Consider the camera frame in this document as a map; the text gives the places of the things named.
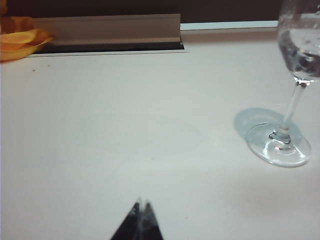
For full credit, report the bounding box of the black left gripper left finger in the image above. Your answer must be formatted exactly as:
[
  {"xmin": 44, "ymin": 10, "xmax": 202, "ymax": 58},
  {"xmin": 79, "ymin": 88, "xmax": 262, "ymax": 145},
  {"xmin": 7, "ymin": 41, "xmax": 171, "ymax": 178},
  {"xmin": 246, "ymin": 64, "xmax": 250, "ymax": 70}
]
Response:
[{"xmin": 109, "ymin": 201, "xmax": 143, "ymax": 240}]

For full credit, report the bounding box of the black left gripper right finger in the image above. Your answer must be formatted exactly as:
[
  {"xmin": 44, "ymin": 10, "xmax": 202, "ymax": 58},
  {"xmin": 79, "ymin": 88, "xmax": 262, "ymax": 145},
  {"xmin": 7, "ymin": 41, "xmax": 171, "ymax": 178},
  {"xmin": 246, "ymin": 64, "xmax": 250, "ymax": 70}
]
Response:
[{"xmin": 141, "ymin": 201, "xmax": 165, "ymax": 240}]

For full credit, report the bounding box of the clear wine glass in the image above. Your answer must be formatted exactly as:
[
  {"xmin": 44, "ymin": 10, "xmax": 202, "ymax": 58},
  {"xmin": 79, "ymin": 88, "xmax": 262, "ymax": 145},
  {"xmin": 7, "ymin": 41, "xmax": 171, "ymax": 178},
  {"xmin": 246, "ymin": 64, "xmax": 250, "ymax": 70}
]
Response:
[{"xmin": 246, "ymin": 0, "xmax": 320, "ymax": 168}]

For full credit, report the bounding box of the orange yellow cloth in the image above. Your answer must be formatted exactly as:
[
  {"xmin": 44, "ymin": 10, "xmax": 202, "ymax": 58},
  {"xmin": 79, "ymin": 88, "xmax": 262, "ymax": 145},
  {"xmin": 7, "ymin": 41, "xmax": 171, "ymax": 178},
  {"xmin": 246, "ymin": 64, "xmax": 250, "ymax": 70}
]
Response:
[{"xmin": 0, "ymin": 0, "xmax": 55, "ymax": 63}]

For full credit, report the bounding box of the wide brown desk partition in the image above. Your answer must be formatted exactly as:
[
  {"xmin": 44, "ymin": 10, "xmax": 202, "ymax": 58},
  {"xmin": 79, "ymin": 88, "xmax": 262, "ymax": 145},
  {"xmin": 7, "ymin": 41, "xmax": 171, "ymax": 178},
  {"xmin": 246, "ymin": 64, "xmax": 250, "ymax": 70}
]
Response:
[{"xmin": 6, "ymin": 0, "xmax": 283, "ymax": 25}]

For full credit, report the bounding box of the beige cable tray flap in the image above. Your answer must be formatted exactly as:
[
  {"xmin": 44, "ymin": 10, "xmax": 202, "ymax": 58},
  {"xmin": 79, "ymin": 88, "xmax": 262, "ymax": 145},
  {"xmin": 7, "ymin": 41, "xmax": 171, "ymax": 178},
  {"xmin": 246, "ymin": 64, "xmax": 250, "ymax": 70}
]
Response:
[{"xmin": 27, "ymin": 13, "xmax": 186, "ymax": 56}]

